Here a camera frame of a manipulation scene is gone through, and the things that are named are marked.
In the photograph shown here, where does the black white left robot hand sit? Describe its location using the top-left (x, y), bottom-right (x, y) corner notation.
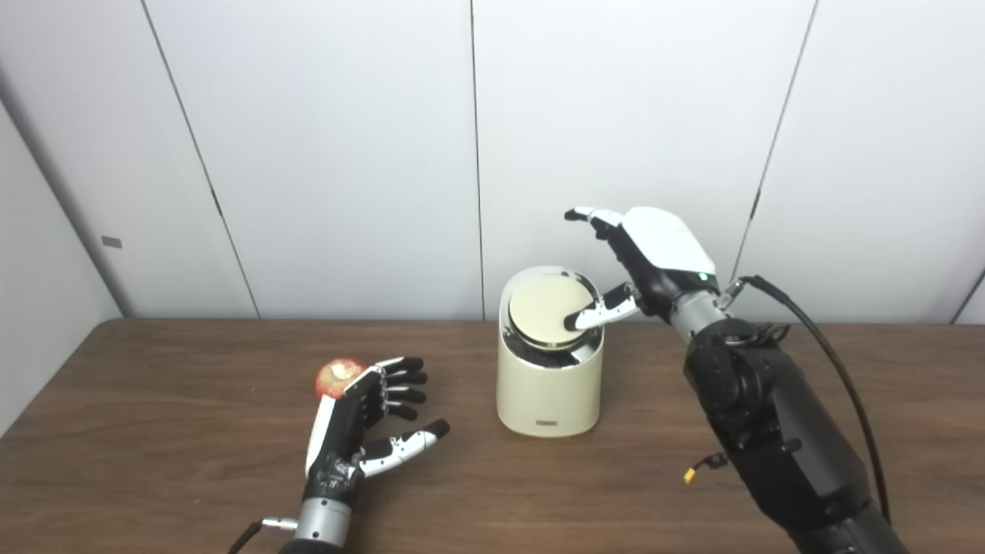
top-left (304, 356), bottom-right (452, 505)

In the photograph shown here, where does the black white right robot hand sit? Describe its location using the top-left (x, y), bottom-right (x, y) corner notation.
top-left (564, 205), bottom-right (720, 332)

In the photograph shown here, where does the red apple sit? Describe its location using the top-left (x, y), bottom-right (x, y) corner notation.
top-left (316, 358), bottom-right (368, 399)

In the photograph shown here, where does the cream-colored bin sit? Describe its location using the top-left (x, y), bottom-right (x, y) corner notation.
top-left (496, 266), bottom-right (604, 439)

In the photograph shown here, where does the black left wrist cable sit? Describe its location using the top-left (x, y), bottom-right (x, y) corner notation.
top-left (228, 517), bottom-right (299, 554)

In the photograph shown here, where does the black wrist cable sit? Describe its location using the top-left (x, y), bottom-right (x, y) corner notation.
top-left (720, 275), bottom-right (892, 524)
top-left (228, 517), bottom-right (299, 554)

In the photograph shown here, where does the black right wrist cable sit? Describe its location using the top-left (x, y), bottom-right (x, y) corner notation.
top-left (720, 275), bottom-right (892, 524)

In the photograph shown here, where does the yellow-tipped connector wire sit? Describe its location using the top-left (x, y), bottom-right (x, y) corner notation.
top-left (683, 452), bottom-right (728, 484)

